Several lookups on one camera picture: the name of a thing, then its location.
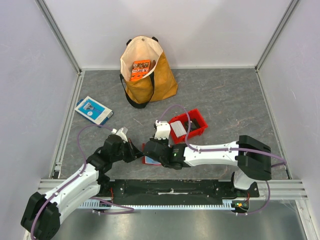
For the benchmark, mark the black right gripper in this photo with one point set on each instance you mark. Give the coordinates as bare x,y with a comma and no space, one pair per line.
149,151

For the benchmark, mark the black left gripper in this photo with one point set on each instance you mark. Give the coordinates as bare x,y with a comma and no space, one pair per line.
134,152

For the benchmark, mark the red leather card holder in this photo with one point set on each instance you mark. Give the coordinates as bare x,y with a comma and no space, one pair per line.
149,161

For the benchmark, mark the red plastic bin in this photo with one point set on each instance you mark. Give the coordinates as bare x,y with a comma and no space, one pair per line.
194,124

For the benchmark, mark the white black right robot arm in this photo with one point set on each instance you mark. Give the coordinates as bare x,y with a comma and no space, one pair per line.
252,157

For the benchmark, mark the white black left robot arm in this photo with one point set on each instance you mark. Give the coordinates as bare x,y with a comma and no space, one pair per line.
44,213

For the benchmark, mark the white card stack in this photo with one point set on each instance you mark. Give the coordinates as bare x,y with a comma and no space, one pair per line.
178,128

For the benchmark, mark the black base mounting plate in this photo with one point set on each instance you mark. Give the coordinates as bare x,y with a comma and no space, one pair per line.
125,188

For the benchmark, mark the blue white razor package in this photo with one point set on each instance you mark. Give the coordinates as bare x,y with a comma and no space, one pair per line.
93,111

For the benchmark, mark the mustard yellow tote bag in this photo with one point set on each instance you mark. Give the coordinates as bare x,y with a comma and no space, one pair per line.
158,84

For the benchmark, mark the orange snack box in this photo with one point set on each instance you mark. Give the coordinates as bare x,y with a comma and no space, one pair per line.
139,69

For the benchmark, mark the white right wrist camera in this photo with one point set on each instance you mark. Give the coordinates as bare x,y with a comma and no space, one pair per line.
162,130

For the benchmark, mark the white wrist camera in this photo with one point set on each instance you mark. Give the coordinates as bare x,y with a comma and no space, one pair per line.
122,132
162,130

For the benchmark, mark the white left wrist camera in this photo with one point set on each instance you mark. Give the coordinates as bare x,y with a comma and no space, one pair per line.
122,132

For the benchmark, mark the white slotted cable duct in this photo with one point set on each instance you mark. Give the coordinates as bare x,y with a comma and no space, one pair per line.
98,205

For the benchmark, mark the aluminium front frame rail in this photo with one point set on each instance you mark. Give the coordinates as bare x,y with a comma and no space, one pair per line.
280,189

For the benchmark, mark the aluminium frame rail left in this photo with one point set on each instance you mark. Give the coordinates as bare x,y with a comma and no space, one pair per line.
57,159

